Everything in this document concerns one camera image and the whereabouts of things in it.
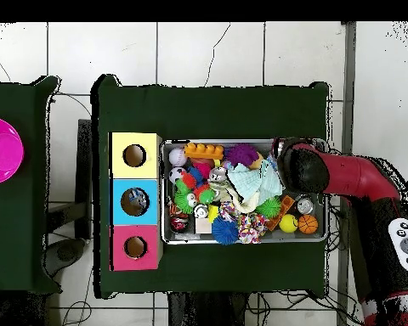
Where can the mint green waffle cloth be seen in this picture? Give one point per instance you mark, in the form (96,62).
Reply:
(255,181)

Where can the colourful patterned cloth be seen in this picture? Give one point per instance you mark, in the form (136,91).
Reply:
(251,229)

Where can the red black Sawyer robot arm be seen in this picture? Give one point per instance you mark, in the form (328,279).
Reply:
(353,176)

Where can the wooden box with three holes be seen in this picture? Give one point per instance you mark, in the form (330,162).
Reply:
(149,169)

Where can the silver mesh bin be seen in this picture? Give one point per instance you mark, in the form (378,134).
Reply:
(183,239)

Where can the orange plastic building block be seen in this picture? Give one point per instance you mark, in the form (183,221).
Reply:
(204,151)

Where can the small white baseball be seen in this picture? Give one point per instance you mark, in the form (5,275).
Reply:
(177,157)

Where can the purple spiky rubber ball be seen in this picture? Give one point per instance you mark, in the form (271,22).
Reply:
(242,154)

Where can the blue spiky rubber ball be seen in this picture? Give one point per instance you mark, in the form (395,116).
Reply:
(224,231)

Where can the dark green tablecloth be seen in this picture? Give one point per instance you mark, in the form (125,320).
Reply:
(207,112)
(13,237)

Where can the green fuzzy toy with eyes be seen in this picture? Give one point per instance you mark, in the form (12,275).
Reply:
(268,207)

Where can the yellow smiley ball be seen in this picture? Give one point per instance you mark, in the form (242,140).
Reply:
(288,223)

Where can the small silver can black label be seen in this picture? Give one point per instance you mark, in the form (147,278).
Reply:
(305,205)

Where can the small orange basketball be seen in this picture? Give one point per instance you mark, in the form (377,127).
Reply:
(307,224)

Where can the black upright panel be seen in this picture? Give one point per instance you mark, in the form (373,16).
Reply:
(84,152)

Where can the dark grey rounded base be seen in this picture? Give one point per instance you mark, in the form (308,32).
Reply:
(66,253)

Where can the pink plastic bowl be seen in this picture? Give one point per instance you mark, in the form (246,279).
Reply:
(3,152)

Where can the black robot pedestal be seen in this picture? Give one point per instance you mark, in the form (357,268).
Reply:
(204,312)

